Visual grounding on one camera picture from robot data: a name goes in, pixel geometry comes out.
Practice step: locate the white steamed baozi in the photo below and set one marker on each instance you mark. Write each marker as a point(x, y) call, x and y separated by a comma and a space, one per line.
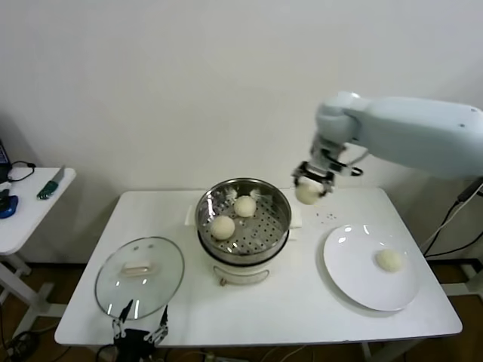
point(307, 194)
point(244, 206)
point(222, 227)
point(388, 260)

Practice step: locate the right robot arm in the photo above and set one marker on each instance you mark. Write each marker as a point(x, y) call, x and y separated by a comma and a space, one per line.
point(415, 128)

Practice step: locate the stainless steel steamer basket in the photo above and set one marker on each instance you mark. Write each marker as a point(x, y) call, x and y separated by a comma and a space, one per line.
point(271, 226)

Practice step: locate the white power strip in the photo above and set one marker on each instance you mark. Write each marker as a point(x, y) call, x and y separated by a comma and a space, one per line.
point(215, 356)

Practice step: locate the white electric cooking pot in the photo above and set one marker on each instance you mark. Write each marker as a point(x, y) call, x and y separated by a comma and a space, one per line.
point(241, 273)

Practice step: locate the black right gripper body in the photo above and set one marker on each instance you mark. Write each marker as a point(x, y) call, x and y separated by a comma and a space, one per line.
point(322, 166)

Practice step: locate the white side table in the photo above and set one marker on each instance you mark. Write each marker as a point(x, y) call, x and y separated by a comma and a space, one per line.
point(34, 211)

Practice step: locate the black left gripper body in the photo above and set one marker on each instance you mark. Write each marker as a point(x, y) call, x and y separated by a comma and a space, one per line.
point(134, 347)

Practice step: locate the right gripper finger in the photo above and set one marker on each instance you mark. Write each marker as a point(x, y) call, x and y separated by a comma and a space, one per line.
point(299, 175)
point(329, 186)

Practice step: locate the round glass pot lid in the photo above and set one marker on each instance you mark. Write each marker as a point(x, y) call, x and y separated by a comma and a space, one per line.
point(151, 249)

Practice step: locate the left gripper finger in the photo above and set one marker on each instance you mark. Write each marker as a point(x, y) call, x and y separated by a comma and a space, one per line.
point(123, 316)
point(163, 320)

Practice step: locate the dark laptop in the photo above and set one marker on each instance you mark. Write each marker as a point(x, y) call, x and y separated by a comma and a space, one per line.
point(3, 154)

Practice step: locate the white round plate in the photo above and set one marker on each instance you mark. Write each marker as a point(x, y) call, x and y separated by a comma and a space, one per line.
point(347, 256)

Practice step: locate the blue computer mouse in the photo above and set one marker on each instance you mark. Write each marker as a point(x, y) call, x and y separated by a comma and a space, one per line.
point(9, 207)

